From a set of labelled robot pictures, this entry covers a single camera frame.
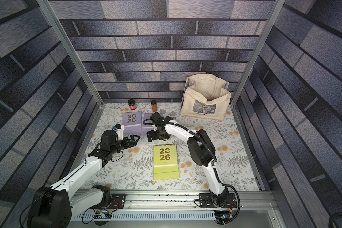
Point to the green 2026 desk calendar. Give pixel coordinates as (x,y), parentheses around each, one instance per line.
(165,162)

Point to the circuit board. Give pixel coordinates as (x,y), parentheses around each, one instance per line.
(223,217)
(103,214)

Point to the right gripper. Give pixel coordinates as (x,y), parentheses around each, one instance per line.
(154,135)

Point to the purple calendar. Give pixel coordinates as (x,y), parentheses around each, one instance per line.
(146,128)
(132,123)

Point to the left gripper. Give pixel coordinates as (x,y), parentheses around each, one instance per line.
(133,142)

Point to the perforated metal grille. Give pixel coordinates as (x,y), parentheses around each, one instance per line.
(148,216)

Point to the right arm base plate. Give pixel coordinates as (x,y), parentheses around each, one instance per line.
(206,201)

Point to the amber spice jar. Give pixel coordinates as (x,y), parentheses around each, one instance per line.
(154,105)

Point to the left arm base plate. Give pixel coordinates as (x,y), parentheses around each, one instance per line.
(117,202)

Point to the aluminium frame post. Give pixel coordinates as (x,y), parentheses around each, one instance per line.
(256,51)
(69,48)

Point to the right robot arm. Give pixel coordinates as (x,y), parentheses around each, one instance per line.
(201,148)

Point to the beige canvas tote bag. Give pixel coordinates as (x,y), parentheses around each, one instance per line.
(205,96)

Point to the red-labelled dark jar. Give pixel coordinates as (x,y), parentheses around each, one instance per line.
(132,104)

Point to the left aluminium frame post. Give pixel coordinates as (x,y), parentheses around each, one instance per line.
(69,48)

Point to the right aluminium frame post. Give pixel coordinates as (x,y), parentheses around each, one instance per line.
(256,51)

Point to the aluminium mounting rail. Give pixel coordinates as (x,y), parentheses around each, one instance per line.
(143,200)

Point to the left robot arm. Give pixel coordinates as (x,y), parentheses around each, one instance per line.
(57,205)

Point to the left circuit board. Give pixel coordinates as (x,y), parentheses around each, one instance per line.
(103,214)

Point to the right circuit board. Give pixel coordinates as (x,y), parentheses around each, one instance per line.
(223,217)

